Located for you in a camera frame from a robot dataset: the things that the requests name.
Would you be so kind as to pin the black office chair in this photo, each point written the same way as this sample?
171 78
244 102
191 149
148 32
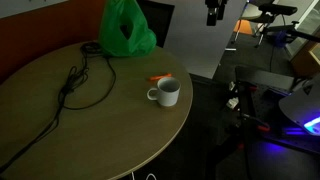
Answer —
264 12

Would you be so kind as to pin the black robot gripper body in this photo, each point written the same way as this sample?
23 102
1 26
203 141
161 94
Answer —
216 9

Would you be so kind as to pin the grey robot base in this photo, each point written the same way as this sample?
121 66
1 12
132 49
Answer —
303 106

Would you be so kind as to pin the white ceramic mug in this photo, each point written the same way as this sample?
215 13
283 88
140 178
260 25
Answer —
166 92

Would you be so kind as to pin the green plastic bag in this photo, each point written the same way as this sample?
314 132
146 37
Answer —
124 30

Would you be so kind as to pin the orange marker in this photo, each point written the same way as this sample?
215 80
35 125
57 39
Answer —
155 78

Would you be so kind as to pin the red handled clamp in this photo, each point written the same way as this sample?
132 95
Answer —
262 126

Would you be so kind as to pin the black chair behind table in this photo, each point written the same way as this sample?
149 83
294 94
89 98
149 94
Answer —
159 17

